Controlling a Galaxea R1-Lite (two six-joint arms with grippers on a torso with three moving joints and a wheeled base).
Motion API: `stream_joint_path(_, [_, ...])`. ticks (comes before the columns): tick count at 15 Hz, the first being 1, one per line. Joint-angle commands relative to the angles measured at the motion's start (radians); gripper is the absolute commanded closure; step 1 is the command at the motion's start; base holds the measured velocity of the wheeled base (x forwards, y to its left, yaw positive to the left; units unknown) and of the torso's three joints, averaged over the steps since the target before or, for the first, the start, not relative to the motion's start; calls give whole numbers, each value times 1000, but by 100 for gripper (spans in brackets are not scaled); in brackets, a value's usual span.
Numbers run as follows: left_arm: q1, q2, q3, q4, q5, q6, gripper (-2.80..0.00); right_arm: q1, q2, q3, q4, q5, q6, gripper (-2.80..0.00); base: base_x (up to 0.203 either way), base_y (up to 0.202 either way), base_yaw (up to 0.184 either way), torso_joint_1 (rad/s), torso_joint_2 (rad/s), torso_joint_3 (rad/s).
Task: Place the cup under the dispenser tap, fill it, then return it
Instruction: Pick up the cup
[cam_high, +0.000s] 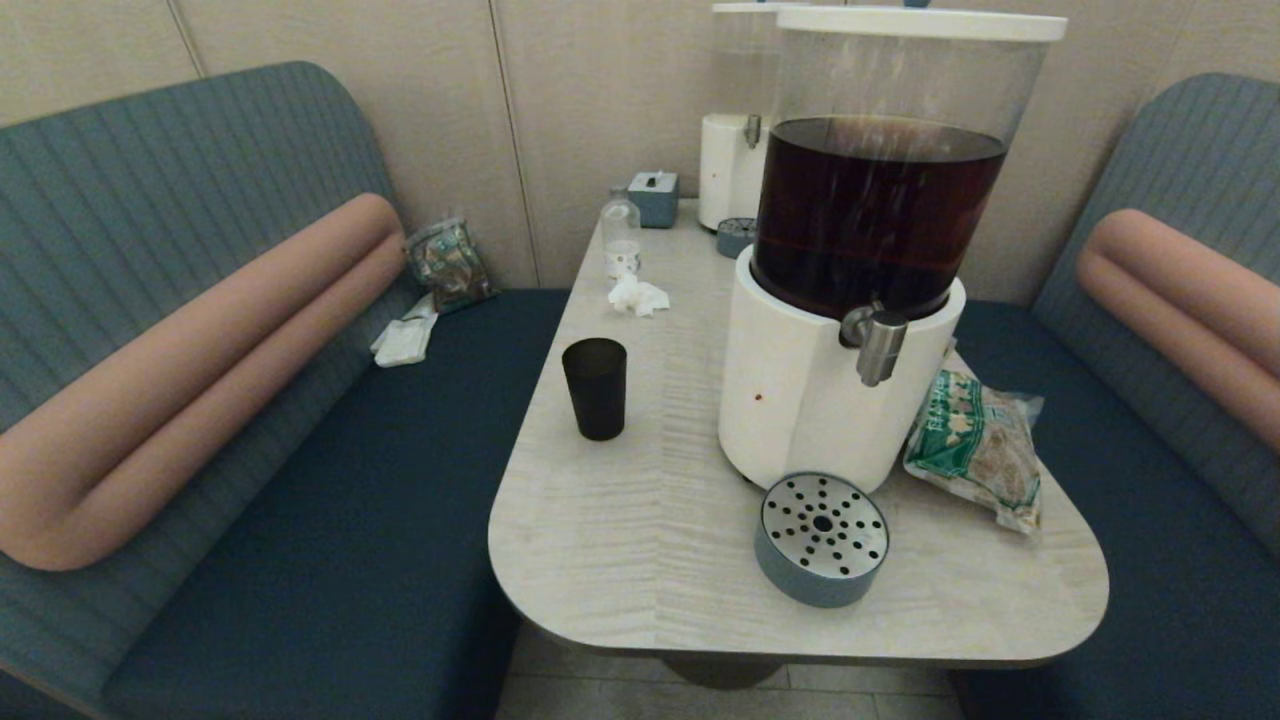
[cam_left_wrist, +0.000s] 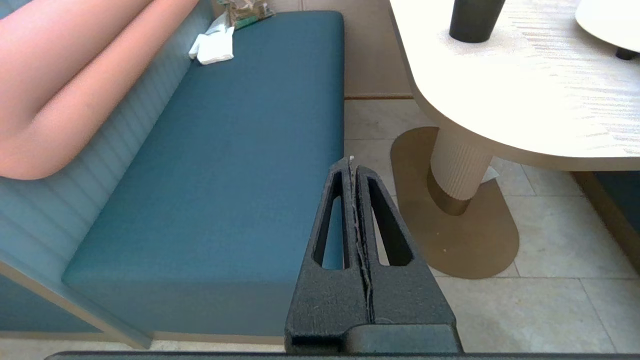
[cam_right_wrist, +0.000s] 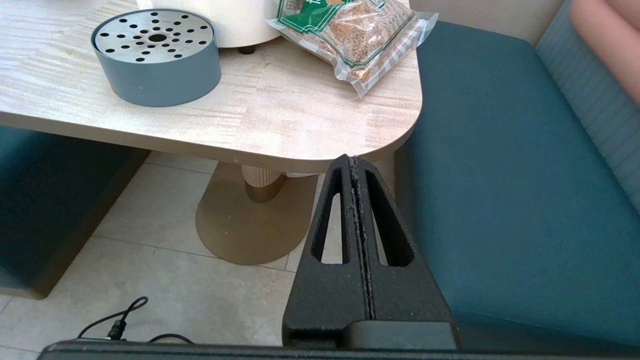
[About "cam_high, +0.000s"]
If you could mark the black plastic cup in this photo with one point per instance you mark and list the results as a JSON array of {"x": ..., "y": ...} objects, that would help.
[{"x": 595, "y": 395}]

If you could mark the crumpled white tissue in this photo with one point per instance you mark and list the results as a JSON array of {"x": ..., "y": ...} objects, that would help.
[{"x": 635, "y": 295}]

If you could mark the small blue drip tray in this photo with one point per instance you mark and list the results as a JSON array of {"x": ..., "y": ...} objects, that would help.
[{"x": 733, "y": 240}]

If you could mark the brown green snack bag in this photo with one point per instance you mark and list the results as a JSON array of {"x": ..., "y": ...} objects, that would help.
[{"x": 450, "y": 265}]

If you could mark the white napkin pack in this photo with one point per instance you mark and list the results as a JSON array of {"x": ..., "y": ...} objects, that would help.
[{"x": 405, "y": 340}]

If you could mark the green grain snack bag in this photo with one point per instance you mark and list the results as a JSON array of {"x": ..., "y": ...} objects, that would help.
[{"x": 975, "y": 450}]

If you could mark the blue perforated steel drip tray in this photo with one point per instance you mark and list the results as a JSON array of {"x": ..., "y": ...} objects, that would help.
[{"x": 820, "y": 525}]

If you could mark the blue tissue box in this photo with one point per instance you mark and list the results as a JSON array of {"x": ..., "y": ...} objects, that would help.
[{"x": 653, "y": 200}]

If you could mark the clear plastic bottle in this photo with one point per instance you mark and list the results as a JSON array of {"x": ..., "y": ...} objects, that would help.
[{"x": 621, "y": 240}]

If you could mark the large dark tea dispenser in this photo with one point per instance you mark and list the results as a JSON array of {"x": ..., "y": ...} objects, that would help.
[{"x": 800, "y": 400}]

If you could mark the teal upholstered booth bench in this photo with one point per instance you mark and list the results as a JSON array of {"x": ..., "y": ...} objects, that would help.
[
  {"x": 1150, "y": 600},
  {"x": 350, "y": 500}
]

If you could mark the small steel dispenser tap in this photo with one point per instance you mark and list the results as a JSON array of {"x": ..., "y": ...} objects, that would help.
[{"x": 752, "y": 130}]

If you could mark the rear white drink dispenser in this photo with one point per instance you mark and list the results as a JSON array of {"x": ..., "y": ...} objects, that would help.
[{"x": 725, "y": 170}]

